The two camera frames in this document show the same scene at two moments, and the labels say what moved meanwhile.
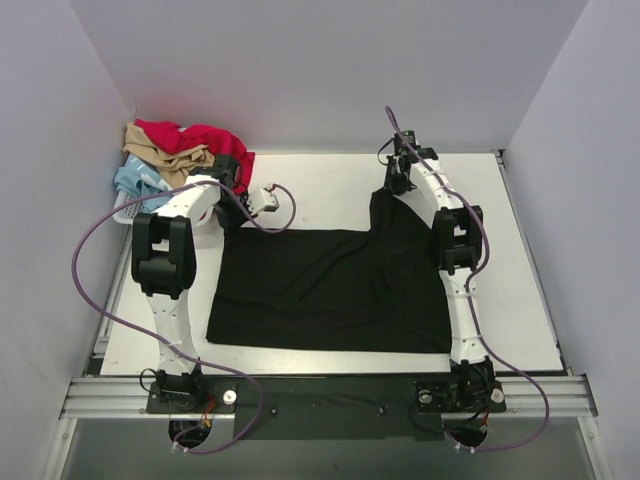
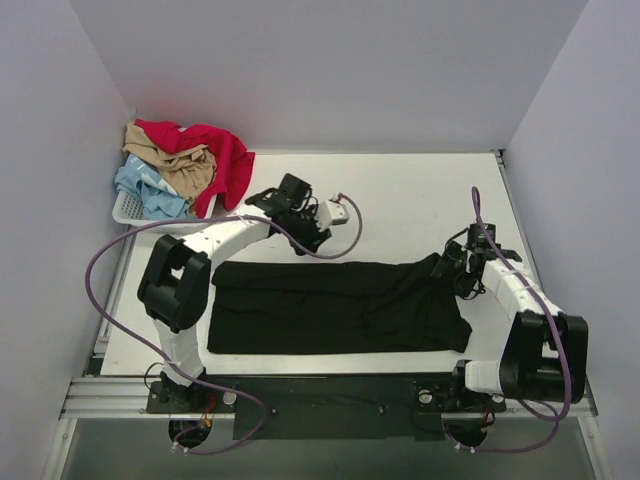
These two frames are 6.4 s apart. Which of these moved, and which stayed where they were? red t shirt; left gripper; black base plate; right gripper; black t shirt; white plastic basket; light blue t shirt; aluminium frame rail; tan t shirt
Moved: right gripper; black t shirt; left gripper
Stayed: white plastic basket; black base plate; red t shirt; tan t shirt; light blue t shirt; aluminium frame rail
